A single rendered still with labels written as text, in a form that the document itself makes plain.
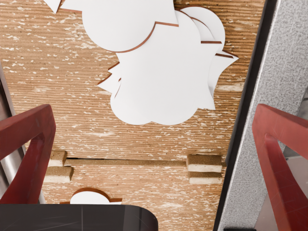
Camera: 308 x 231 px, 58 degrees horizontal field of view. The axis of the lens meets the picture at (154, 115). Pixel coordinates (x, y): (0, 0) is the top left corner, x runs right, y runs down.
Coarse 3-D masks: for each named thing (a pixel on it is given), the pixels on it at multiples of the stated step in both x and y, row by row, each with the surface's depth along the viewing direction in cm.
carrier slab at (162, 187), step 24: (72, 168) 51; (96, 168) 51; (120, 168) 50; (144, 168) 50; (168, 168) 50; (48, 192) 54; (72, 192) 54; (120, 192) 54; (144, 192) 54; (168, 192) 54; (192, 192) 54; (216, 192) 54; (168, 216) 58; (192, 216) 58
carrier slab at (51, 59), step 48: (0, 0) 34; (192, 0) 34; (240, 0) 34; (0, 48) 38; (48, 48) 38; (96, 48) 38; (240, 48) 38; (48, 96) 42; (96, 96) 42; (240, 96) 42; (96, 144) 47; (144, 144) 47; (192, 144) 47
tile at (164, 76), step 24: (192, 24) 30; (144, 48) 31; (168, 48) 31; (192, 48) 31; (216, 48) 31; (144, 72) 33; (168, 72) 33; (192, 72) 33; (120, 96) 35; (144, 96) 35; (168, 96) 35; (192, 96) 35; (168, 120) 37
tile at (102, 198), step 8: (80, 192) 53; (88, 192) 53; (96, 192) 53; (104, 192) 54; (72, 200) 54; (80, 200) 54; (88, 200) 54; (96, 200) 54; (104, 200) 54; (112, 200) 55; (120, 200) 55
